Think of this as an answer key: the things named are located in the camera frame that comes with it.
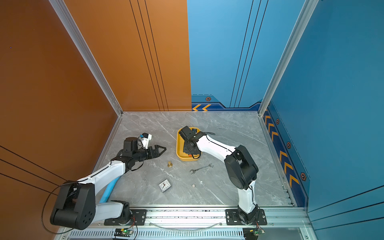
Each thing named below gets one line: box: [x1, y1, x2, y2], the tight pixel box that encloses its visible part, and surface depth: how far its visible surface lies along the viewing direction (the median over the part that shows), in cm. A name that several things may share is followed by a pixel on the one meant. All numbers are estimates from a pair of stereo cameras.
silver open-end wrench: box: [189, 163, 214, 175], surface depth 92 cm
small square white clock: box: [158, 179, 172, 192], surface depth 84 cm
